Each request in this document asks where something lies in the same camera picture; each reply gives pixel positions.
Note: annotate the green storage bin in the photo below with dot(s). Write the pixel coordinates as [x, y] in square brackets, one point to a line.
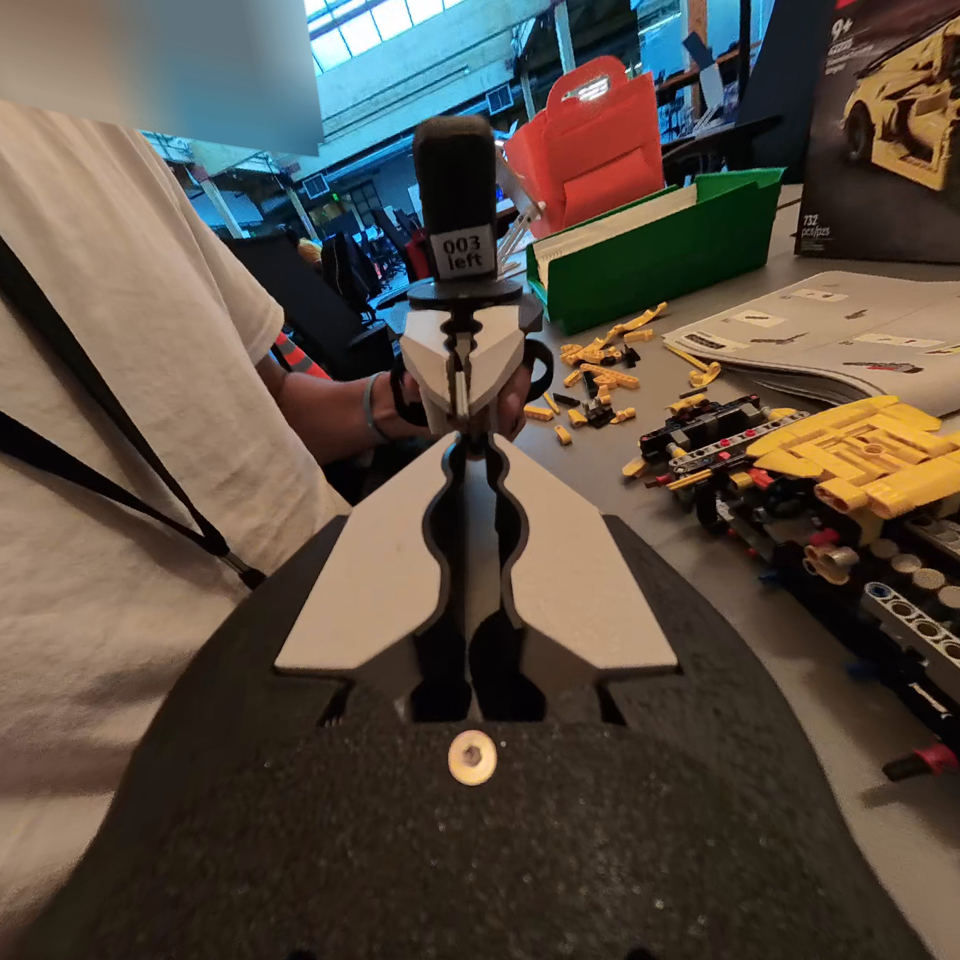
[660, 255]

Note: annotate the blue wristband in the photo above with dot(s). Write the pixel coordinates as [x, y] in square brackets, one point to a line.
[371, 409]

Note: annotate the document holder stand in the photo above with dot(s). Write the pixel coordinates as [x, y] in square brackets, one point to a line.
[517, 195]

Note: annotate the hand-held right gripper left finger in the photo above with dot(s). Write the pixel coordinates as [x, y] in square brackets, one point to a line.
[360, 592]

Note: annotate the person's left forearm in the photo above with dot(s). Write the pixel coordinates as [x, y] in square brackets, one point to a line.
[322, 420]

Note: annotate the dark grey axle pin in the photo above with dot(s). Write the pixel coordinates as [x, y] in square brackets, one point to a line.
[694, 392]

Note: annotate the red storage bin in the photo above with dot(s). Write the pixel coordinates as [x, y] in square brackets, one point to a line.
[592, 150]

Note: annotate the person's left hand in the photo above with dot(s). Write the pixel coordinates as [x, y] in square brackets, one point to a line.
[514, 405]

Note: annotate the open instruction booklet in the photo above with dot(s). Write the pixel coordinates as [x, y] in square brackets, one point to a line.
[825, 337]

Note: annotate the orange traffic cone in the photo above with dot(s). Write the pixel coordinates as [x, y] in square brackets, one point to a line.
[300, 360]

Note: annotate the yellow piece with long rod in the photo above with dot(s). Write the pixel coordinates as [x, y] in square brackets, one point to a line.
[705, 373]

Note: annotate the pile of loose building pieces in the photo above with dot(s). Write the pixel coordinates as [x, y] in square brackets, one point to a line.
[607, 375]

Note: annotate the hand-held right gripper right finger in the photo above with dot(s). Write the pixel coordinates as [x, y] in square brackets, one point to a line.
[585, 600]

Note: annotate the grey desk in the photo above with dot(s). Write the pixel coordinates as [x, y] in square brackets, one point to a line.
[675, 637]

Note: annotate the partly built yellow toy car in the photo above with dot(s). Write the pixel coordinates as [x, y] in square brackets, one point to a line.
[825, 465]

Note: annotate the toy car box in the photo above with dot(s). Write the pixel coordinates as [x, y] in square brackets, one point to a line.
[885, 135]

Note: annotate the white t-shirt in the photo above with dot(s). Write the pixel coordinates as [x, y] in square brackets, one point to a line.
[112, 450]

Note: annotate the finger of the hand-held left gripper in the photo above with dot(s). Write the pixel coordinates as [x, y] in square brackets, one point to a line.
[495, 352]
[427, 360]

